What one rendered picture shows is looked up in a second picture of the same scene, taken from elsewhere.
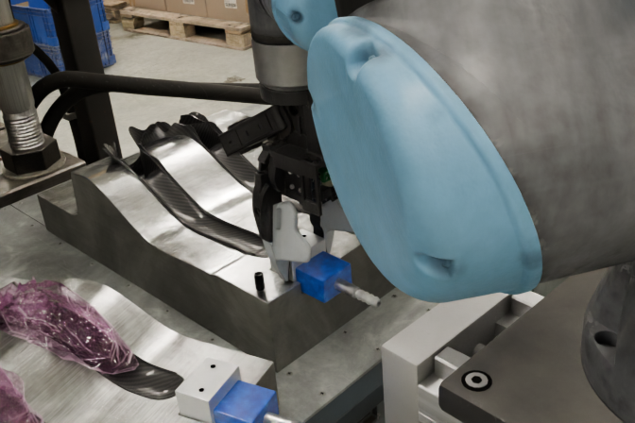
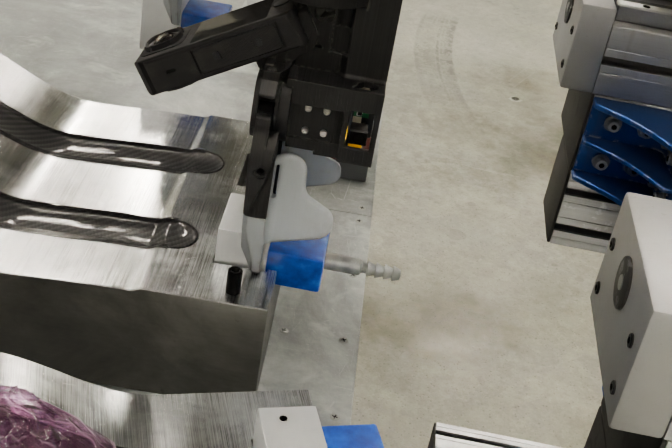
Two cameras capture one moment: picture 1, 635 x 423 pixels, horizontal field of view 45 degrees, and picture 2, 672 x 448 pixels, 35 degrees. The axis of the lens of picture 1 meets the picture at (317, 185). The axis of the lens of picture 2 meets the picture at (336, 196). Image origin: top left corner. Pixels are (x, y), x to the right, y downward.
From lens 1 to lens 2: 0.50 m
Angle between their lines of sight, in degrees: 41
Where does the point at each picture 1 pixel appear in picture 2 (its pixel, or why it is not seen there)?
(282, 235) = (277, 205)
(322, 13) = not seen: outside the picture
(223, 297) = (152, 321)
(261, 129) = (257, 47)
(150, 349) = (122, 430)
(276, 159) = (299, 90)
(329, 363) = (303, 375)
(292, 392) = not seen: hidden behind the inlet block
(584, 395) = not seen: outside the picture
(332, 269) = (317, 242)
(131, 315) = (59, 386)
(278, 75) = not seen: outside the picture
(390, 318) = (320, 297)
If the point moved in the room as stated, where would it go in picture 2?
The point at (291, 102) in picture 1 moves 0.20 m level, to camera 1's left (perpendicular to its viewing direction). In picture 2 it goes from (351, 3) to (45, 60)
